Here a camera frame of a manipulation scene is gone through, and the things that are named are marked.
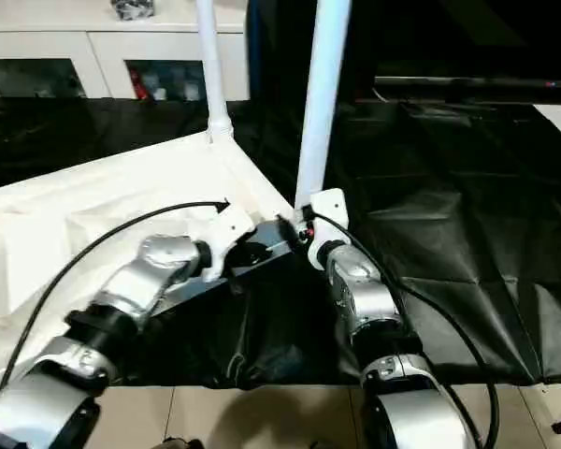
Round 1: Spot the white plastic table leg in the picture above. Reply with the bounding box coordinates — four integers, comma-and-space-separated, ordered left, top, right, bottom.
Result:
195, 0, 236, 143
294, 0, 353, 212

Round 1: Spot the white plastic table top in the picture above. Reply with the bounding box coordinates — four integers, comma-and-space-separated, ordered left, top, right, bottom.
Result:
0, 129, 300, 394

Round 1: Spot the black plastic mat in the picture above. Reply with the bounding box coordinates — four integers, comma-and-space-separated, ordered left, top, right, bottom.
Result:
0, 94, 561, 389

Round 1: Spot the red bottle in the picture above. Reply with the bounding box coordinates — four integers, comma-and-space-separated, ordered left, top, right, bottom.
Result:
129, 69, 147, 100

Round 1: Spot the black low shelf board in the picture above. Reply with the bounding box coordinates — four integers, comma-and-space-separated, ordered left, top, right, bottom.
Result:
374, 77, 561, 94

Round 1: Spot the white sideboard cabinet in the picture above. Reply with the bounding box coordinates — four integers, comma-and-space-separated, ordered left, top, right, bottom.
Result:
0, 0, 251, 102

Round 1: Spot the grey crumpled object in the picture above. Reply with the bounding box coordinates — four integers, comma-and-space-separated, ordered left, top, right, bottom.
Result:
110, 0, 156, 22

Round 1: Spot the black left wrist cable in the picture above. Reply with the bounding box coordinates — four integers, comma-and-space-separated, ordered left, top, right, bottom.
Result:
0, 198, 231, 389

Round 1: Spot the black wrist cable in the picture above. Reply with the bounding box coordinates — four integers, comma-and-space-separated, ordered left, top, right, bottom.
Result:
0, 198, 231, 389
310, 211, 501, 448

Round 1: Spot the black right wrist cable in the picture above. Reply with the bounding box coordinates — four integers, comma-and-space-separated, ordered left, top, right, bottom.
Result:
310, 211, 501, 448

